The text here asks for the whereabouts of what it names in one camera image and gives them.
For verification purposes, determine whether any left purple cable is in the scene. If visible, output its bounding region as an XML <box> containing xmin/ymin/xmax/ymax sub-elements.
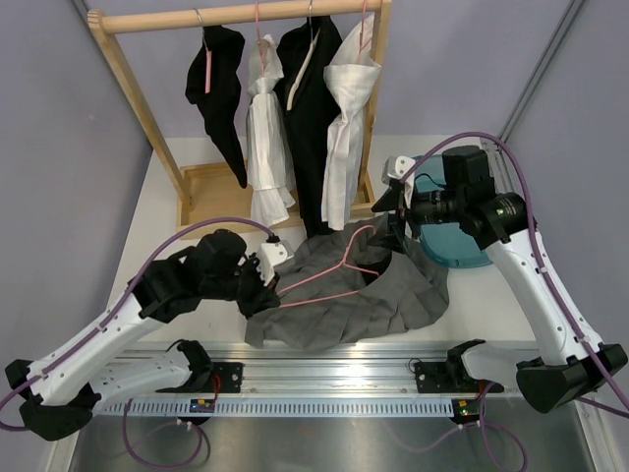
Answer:
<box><xmin>0</xmin><ymin>216</ymin><xmax>276</xmax><ymax>434</ymax></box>

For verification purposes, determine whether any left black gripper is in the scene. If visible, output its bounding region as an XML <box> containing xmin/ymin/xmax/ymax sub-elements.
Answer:
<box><xmin>202</xmin><ymin>253</ymin><xmax>281</xmax><ymax>320</ymax></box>

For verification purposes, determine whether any wooden clothes rack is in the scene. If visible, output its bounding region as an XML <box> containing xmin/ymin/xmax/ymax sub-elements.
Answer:
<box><xmin>87</xmin><ymin>1</ymin><xmax>391</xmax><ymax>238</ymax></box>

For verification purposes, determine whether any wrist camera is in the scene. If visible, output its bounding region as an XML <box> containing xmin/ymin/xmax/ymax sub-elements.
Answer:
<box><xmin>257</xmin><ymin>240</ymin><xmax>294</xmax><ymax>286</ymax></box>
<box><xmin>381</xmin><ymin>155</ymin><xmax>416</xmax><ymax>185</ymax></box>

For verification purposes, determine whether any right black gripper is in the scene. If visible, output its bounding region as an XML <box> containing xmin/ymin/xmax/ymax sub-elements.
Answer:
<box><xmin>368</xmin><ymin>182</ymin><xmax>466</xmax><ymax>254</ymax></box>

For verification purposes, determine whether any white slotted cable duct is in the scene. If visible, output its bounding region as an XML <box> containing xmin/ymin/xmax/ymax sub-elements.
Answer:
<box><xmin>104</xmin><ymin>396</ymin><xmax>454</xmax><ymax>418</ymax></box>

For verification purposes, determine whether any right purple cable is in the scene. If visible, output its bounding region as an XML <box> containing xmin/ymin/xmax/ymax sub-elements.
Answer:
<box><xmin>400</xmin><ymin>130</ymin><xmax>629</xmax><ymax>414</ymax></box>

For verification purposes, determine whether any purple cable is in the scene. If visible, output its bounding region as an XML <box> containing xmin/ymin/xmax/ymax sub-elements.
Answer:
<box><xmin>400</xmin><ymin>130</ymin><xmax>629</xmax><ymax>414</ymax></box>
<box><xmin>0</xmin><ymin>216</ymin><xmax>276</xmax><ymax>434</ymax></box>

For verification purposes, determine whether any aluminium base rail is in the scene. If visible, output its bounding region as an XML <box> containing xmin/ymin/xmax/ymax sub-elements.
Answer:
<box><xmin>202</xmin><ymin>340</ymin><xmax>459</xmax><ymax>397</ymax></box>

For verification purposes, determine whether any pink hanger of white skirt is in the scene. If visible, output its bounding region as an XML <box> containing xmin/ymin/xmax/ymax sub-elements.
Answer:
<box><xmin>255</xmin><ymin>1</ymin><xmax>277</xmax><ymax>80</ymax></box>

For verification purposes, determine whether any grey pleated skirt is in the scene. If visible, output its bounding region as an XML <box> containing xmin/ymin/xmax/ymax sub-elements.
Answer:
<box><xmin>245</xmin><ymin>216</ymin><xmax>449</xmax><ymax>352</ymax></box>

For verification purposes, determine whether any pink clip hanger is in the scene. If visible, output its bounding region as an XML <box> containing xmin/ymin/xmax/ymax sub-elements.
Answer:
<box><xmin>194</xmin><ymin>8</ymin><xmax>212</xmax><ymax>93</ymax></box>

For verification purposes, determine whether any long black skirt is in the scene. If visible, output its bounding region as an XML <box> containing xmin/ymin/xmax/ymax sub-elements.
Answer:
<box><xmin>275</xmin><ymin>16</ymin><xmax>342</xmax><ymax>237</ymax></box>

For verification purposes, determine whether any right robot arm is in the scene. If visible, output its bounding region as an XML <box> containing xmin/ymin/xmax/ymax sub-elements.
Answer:
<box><xmin>372</xmin><ymin>146</ymin><xmax>628</xmax><ymax>413</ymax></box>

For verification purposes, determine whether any teal plastic basin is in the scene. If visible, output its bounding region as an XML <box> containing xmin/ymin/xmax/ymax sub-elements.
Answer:
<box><xmin>406</xmin><ymin>154</ymin><xmax>491</xmax><ymax>269</ymax></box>

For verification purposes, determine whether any pink hanger at right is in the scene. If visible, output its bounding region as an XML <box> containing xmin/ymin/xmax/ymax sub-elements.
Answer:
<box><xmin>356</xmin><ymin>0</ymin><xmax>372</xmax><ymax>64</ymax></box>

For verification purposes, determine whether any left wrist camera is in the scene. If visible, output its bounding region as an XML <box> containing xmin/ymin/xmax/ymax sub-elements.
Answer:
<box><xmin>257</xmin><ymin>240</ymin><xmax>294</xmax><ymax>286</ymax></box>

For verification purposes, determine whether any black mounting plate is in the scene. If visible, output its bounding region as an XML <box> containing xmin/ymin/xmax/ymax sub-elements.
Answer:
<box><xmin>199</xmin><ymin>362</ymin><xmax>244</xmax><ymax>394</ymax></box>
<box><xmin>413</xmin><ymin>361</ymin><xmax>480</xmax><ymax>393</ymax></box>

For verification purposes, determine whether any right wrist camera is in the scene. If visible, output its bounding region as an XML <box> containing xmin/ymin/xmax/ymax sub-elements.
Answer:
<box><xmin>381</xmin><ymin>155</ymin><xmax>416</xmax><ymax>185</ymax></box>

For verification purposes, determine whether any white pleated skirt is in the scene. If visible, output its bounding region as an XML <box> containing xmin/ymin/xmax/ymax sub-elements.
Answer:
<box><xmin>246</xmin><ymin>34</ymin><xmax>296</xmax><ymax>227</ymax></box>

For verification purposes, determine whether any pink wire hanger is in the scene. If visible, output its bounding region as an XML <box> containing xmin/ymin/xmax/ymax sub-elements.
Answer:
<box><xmin>277</xmin><ymin>224</ymin><xmax>380</xmax><ymax>308</ymax></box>

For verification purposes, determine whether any cream hanger of black skirt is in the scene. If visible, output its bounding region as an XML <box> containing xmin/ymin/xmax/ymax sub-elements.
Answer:
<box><xmin>286</xmin><ymin>1</ymin><xmax>319</xmax><ymax>111</ymax></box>

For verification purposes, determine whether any small black skirt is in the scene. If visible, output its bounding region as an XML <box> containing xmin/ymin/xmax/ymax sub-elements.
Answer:
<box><xmin>185</xmin><ymin>26</ymin><xmax>248</xmax><ymax>188</ymax></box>

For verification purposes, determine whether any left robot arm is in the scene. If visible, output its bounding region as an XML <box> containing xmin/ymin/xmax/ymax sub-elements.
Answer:
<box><xmin>1</xmin><ymin>229</ymin><xmax>294</xmax><ymax>442</ymax></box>

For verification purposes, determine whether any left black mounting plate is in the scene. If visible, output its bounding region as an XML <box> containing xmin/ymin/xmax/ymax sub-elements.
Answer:
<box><xmin>199</xmin><ymin>362</ymin><xmax>244</xmax><ymax>394</ymax></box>

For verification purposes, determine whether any white skirt on right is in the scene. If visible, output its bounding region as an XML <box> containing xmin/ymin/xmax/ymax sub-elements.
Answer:
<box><xmin>321</xmin><ymin>28</ymin><xmax>380</xmax><ymax>231</ymax></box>

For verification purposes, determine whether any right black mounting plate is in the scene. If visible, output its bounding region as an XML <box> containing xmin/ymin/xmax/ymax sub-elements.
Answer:
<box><xmin>413</xmin><ymin>361</ymin><xmax>480</xmax><ymax>393</ymax></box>

